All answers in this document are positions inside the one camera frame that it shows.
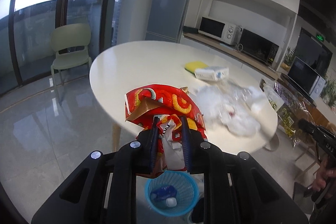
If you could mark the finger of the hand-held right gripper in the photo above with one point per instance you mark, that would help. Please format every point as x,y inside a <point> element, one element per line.
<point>305,125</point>

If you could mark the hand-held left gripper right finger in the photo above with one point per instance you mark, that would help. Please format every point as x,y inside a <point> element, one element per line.
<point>187,145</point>

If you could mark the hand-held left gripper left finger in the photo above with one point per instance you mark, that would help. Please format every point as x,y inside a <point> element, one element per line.
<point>154,146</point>

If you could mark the printed clear plastic bag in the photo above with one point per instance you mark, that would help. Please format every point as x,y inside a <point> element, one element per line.
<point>286,108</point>

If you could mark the blue plastic wastebasket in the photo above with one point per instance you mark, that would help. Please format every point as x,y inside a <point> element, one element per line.
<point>183,186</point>

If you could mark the red snack bag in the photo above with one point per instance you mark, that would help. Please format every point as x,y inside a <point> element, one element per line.
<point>168,100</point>

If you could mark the white and blue box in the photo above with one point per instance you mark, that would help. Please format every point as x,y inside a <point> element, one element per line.
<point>211,73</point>

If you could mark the yellow sponge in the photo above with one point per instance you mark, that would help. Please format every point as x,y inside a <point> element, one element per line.
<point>195,66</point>

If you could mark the person's right hand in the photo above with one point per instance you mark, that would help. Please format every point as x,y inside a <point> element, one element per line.
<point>324,174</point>

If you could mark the wooden sideboard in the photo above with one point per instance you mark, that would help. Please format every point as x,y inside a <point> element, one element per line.
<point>323,111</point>

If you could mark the wooden table leg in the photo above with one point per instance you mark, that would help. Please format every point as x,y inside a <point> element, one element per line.
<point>116,136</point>

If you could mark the blue wrapper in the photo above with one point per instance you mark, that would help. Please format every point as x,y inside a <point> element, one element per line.
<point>162,192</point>

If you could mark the white microwave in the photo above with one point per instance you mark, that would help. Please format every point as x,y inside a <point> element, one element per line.
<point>214,28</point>
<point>302,74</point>

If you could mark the crumpled clear plastic bag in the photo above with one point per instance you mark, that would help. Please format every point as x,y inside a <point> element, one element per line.
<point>223,106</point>

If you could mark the small white cube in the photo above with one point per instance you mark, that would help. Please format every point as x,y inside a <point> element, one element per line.
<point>171,202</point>

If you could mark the green exit sign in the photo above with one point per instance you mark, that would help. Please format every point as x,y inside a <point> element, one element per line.
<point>320,38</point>

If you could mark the black oven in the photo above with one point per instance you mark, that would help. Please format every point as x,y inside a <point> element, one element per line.
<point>256,45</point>

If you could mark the kitchen counter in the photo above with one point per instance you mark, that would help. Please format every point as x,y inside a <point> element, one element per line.
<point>225,52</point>

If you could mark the grey refrigerator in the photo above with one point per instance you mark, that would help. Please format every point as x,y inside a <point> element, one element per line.
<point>168,8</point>

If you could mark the green plastic chair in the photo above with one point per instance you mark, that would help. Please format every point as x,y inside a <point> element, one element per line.
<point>71,35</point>

